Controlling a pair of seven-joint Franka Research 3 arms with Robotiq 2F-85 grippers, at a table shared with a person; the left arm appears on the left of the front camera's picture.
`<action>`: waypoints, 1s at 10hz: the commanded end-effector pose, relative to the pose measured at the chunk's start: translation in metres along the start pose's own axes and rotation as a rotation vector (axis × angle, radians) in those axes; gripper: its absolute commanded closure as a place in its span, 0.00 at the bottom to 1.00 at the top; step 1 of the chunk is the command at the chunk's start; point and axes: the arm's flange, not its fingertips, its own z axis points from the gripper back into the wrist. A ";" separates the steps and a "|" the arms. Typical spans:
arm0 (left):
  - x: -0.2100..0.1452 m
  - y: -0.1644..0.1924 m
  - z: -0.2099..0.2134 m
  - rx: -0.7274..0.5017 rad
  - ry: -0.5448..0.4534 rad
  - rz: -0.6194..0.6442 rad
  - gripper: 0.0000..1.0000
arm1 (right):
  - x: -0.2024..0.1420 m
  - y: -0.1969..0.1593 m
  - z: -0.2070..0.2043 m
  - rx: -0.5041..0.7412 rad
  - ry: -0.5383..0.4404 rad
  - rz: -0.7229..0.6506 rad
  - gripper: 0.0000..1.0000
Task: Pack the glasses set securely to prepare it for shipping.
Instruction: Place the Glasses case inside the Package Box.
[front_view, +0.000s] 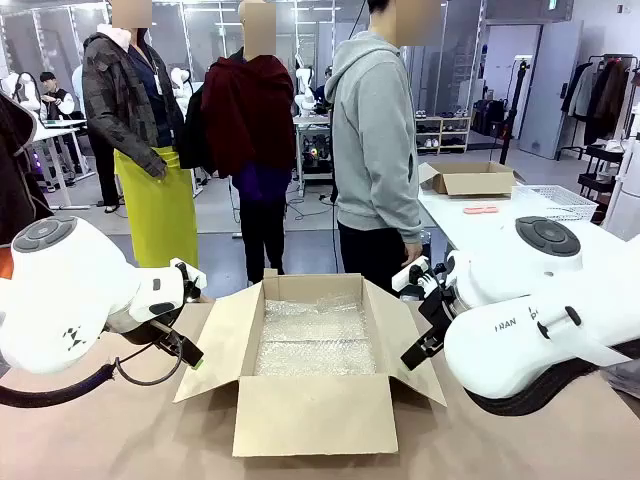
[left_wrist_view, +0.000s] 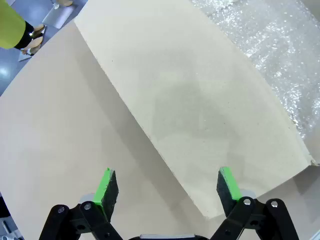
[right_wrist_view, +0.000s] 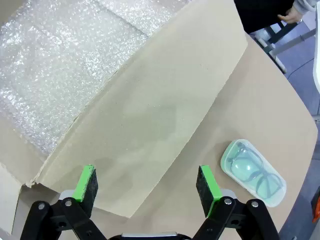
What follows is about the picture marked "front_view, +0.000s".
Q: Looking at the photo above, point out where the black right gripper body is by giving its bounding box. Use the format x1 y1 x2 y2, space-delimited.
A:
418 284 457 334

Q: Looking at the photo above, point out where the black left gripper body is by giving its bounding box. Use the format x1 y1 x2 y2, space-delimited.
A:
106 313 190 352

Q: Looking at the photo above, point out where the white side table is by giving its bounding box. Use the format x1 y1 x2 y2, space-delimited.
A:
417 187 640 254

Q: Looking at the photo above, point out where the clear bubble wrap sheet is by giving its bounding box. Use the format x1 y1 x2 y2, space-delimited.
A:
254 294 377 377

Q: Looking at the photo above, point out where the large open cardboard box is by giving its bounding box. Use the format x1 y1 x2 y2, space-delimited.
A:
173 272 448 459

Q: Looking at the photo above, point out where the small open cardboard box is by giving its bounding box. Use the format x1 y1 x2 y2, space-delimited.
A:
418 160 526 197

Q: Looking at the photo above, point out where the white plastic mesh basket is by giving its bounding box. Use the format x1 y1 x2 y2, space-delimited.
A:
510 184 600 222

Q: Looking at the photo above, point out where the wooden shoe rack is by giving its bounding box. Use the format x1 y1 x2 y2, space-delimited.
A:
414 115 473 154

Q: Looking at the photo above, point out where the person in grey hoodie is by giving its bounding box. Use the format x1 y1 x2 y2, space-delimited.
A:
323 0 426 300

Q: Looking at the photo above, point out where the black tripod stand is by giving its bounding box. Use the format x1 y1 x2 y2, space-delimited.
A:
492 58 532 166

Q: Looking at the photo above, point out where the dark jacket with grey trim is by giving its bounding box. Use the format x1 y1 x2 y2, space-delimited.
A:
0 92 54 247

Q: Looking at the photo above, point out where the black utility cart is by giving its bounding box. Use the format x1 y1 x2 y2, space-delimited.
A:
577 142 626 212

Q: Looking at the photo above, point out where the white background desk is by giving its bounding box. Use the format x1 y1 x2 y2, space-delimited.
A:
29 118 95 211

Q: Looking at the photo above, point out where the white cabinet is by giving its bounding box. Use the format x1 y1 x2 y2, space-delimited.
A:
602 117 640 242

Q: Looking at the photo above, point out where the person in brown jacket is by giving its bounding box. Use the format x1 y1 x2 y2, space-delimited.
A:
81 0 201 270

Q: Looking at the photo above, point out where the person in maroon top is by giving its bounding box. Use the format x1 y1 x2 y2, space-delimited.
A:
178 0 297 290

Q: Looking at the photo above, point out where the grey door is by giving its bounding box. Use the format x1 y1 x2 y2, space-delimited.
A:
517 20 584 161

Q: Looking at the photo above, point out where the seated person in black vest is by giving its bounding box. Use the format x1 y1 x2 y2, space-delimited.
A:
38 71 76 122

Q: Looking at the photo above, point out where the clothes rack with coats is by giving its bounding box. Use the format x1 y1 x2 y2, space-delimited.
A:
556 53 640 162

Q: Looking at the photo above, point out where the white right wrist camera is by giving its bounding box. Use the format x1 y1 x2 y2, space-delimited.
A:
391 255 432 292

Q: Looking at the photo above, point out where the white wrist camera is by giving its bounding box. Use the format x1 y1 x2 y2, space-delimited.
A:
169 258 209 304
391 255 432 292

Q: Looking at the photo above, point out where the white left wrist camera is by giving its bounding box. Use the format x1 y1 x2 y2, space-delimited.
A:
169 258 209 304

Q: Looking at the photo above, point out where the black sleeved arm cable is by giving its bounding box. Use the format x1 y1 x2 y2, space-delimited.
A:
0 344 201 409

